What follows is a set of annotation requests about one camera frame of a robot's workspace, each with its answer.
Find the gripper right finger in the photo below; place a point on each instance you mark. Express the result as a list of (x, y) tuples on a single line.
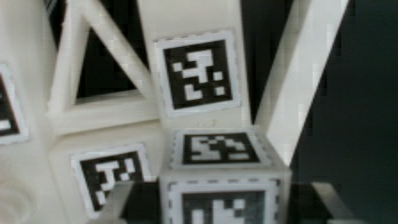
[(342, 215)]

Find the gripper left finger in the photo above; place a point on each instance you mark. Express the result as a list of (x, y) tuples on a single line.
[(114, 206)]

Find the white tagged cube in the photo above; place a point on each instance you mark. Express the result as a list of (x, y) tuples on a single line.
[(224, 180)]

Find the white chair back frame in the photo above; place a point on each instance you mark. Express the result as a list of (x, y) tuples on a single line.
[(86, 82)]

